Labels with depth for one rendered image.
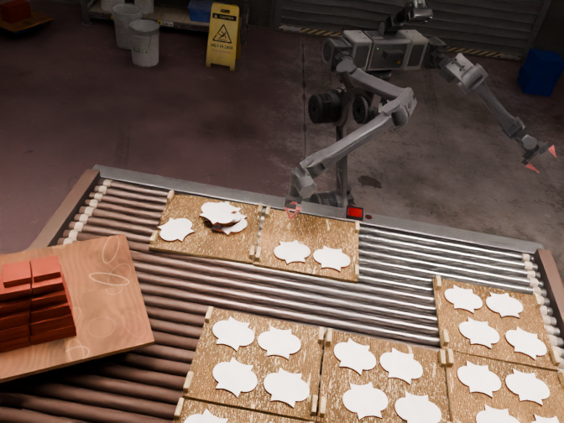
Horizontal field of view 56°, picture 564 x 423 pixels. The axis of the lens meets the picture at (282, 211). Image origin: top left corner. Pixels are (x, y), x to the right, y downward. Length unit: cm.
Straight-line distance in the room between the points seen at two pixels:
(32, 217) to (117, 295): 204
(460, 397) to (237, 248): 97
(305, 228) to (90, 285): 91
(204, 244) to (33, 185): 214
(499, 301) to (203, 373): 117
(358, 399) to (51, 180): 292
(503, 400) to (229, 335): 92
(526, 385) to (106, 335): 137
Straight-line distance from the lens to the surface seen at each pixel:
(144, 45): 554
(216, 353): 182
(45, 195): 398
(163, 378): 179
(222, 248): 214
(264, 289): 203
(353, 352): 188
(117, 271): 192
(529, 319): 227
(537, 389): 205
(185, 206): 232
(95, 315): 180
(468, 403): 192
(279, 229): 225
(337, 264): 213
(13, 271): 161
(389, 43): 262
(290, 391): 175
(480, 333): 211
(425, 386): 189
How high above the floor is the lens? 242
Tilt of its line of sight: 39 degrees down
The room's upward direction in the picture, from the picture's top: 9 degrees clockwise
